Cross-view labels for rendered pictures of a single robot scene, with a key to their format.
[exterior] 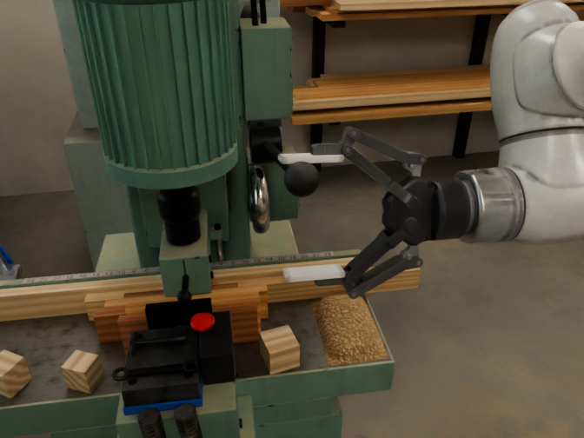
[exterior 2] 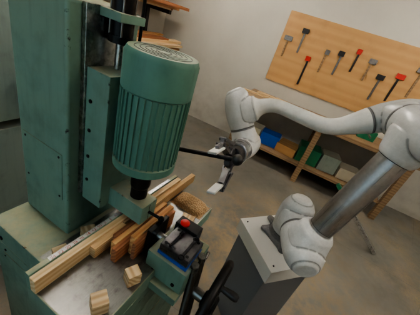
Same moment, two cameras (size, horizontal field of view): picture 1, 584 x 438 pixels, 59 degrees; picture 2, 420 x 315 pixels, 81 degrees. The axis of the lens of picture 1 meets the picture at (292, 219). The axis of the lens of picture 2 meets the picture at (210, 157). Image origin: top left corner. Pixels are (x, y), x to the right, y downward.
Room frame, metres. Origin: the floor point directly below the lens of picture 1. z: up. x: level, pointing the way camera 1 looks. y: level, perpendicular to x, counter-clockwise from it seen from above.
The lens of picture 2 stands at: (0.21, 0.60, 1.56)
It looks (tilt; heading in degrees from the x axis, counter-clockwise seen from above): 28 degrees down; 298
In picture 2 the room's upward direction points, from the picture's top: 18 degrees clockwise
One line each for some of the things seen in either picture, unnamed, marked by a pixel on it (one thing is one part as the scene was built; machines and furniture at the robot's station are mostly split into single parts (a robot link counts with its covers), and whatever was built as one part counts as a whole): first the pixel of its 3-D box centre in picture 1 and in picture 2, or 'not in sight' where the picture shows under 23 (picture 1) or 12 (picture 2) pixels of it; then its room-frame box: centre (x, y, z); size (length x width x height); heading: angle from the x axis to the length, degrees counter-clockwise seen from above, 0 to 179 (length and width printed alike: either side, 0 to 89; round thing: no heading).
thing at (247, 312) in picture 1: (190, 328); (154, 232); (0.56, 0.15, 0.93); 0.20 x 0.01 x 0.07; 99
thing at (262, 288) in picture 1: (189, 308); (141, 225); (0.61, 0.16, 0.93); 0.24 x 0.02 x 0.06; 99
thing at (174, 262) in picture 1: (189, 254); (132, 202); (0.66, 0.16, 0.99); 0.14 x 0.07 x 0.09; 9
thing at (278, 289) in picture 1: (259, 290); (154, 205); (0.66, 0.05, 0.92); 0.54 x 0.02 x 0.04; 99
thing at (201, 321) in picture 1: (202, 321); (185, 223); (0.48, 0.11, 1.02); 0.03 x 0.03 x 0.01
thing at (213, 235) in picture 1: (216, 249); not in sight; (0.71, 0.13, 0.97); 0.02 x 0.02 x 0.10; 9
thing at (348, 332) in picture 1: (348, 319); (191, 201); (0.59, -0.09, 0.92); 0.14 x 0.09 x 0.04; 9
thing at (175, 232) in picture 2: (181, 357); (184, 240); (0.45, 0.14, 0.99); 0.13 x 0.11 x 0.06; 99
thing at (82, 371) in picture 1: (82, 371); (132, 275); (0.49, 0.28, 0.92); 0.04 x 0.03 x 0.04; 75
